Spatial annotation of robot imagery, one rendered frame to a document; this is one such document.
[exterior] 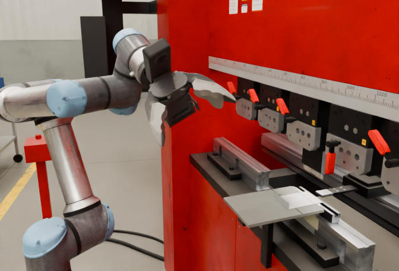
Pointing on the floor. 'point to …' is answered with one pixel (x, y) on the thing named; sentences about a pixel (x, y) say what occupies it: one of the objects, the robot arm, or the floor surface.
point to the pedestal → (34, 142)
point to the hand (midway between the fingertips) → (199, 121)
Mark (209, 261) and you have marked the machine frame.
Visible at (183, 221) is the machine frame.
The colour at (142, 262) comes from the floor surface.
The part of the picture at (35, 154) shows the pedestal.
